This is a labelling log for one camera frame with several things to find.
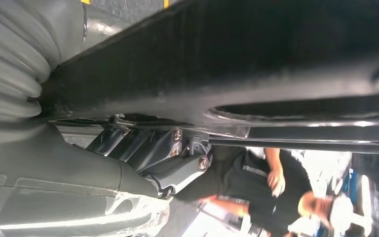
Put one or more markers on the person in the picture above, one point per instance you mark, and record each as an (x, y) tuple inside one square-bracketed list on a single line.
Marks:
[(241, 183)]

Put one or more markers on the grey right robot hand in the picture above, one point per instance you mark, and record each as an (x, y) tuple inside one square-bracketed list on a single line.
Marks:
[(62, 183)]

